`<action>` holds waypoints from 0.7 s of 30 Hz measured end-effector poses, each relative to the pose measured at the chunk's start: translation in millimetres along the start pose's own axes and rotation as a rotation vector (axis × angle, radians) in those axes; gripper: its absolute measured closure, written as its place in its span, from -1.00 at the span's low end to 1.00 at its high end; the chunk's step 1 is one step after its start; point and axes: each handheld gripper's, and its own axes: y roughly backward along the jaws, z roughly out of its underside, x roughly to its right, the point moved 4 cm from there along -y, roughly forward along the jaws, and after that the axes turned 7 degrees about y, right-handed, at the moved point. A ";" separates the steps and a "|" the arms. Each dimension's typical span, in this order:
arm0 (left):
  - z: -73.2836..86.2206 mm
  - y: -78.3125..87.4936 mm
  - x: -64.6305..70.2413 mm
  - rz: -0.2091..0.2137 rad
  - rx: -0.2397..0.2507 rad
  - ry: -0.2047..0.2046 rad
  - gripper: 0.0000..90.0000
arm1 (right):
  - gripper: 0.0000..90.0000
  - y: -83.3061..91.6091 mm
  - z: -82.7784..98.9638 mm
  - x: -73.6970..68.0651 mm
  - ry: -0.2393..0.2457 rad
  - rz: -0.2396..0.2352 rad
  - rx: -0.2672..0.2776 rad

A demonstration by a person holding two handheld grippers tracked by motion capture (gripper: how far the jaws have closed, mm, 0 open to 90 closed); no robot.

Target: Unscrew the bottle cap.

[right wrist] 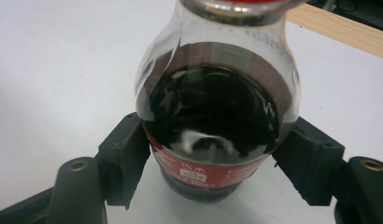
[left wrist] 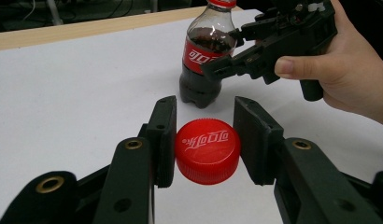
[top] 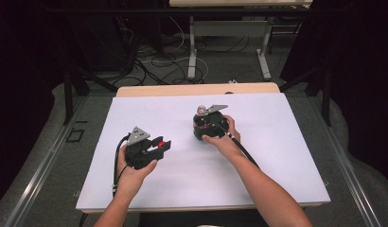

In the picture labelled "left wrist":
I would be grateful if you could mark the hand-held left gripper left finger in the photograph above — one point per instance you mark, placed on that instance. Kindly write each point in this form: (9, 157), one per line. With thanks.
(161, 146)

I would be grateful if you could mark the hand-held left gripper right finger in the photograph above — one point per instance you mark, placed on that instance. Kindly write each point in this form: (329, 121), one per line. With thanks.
(258, 146)

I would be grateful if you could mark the cola bottle with red label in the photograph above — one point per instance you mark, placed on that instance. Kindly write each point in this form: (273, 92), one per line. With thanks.
(195, 84)

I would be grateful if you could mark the red plastic bottle cap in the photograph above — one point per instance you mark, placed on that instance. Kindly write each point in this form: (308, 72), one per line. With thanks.
(208, 155)

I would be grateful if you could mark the metal stand leg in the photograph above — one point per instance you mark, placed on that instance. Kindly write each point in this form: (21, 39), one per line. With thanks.
(154, 5)
(55, 12)

